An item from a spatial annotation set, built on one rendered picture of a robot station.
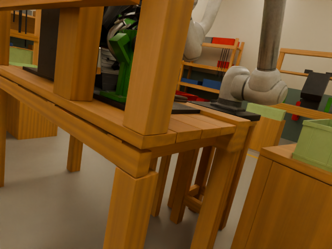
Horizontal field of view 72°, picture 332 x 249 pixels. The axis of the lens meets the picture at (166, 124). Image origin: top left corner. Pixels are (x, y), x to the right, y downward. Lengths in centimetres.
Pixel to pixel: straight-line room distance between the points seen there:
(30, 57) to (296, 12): 576
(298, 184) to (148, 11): 88
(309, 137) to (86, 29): 95
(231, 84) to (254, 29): 552
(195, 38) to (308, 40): 568
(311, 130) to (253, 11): 616
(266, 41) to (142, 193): 102
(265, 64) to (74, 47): 97
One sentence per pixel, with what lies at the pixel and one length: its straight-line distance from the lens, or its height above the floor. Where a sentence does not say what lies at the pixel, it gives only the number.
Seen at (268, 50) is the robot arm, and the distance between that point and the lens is 137.
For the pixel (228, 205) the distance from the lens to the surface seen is 180.
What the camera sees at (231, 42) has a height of 208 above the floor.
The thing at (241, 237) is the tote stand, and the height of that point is 32.
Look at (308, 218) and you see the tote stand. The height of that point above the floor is 59.
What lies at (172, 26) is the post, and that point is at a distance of 57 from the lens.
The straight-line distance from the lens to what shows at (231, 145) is 105.
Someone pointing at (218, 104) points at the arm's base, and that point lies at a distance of 151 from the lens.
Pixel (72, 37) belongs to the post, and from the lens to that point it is 88.
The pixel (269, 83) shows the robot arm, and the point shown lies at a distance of 138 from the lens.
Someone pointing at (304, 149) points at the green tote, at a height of 84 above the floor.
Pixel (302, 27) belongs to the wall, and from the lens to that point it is 668.
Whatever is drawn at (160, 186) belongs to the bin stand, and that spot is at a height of 26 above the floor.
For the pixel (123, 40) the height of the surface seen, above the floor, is 112.
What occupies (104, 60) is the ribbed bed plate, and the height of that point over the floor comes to 104.
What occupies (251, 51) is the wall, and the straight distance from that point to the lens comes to 683.
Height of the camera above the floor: 104
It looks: 13 degrees down
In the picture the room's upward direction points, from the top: 11 degrees clockwise
